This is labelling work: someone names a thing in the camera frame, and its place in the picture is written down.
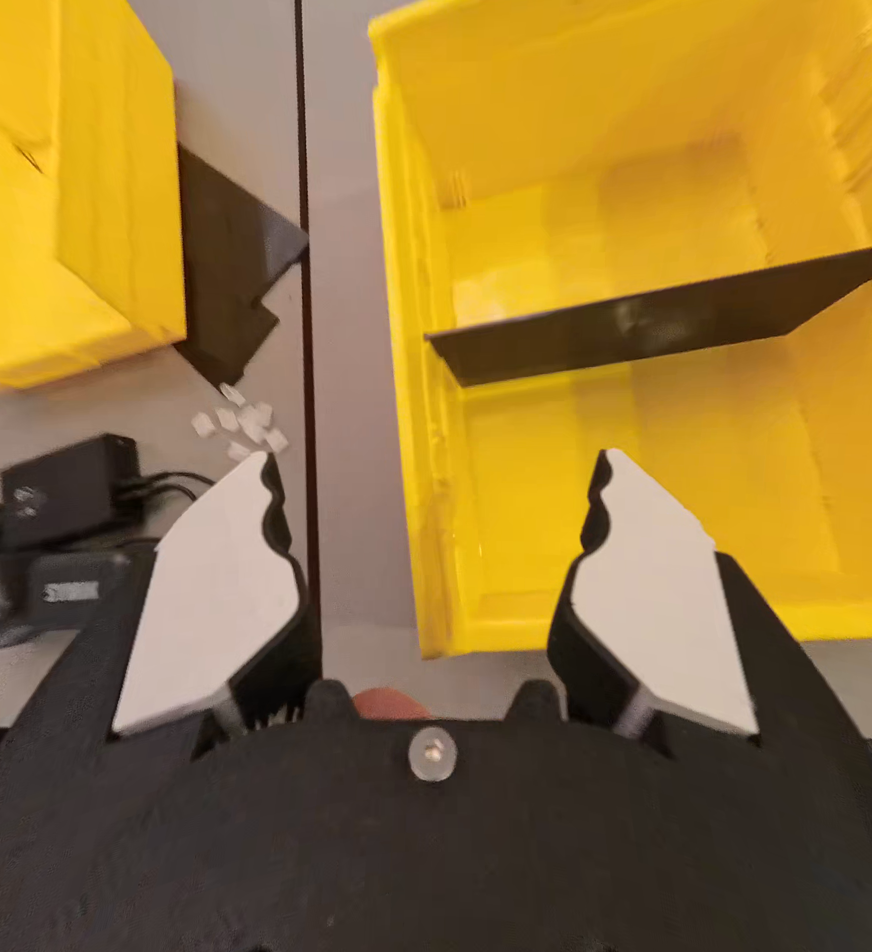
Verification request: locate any black device with label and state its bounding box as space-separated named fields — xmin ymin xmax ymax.
xmin=0 ymin=550 xmax=135 ymax=657

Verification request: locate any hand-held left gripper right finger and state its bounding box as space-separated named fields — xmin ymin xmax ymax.
xmin=546 ymin=448 xmax=762 ymax=739

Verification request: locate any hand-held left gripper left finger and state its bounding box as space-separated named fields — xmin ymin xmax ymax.
xmin=111 ymin=450 xmax=309 ymax=737

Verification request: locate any pile of clear cable clips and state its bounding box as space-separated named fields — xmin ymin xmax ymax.
xmin=190 ymin=383 xmax=290 ymax=464

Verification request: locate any yellow divided plastic bin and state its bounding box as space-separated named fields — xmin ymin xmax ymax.
xmin=368 ymin=0 xmax=872 ymax=660

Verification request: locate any black bin divider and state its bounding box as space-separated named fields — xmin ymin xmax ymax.
xmin=425 ymin=239 xmax=872 ymax=388

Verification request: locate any black power adapter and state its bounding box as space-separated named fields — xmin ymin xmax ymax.
xmin=0 ymin=435 xmax=217 ymax=550

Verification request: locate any loose black divider plate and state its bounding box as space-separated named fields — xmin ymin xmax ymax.
xmin=176 ymin=145 xmax=309 ymax=376

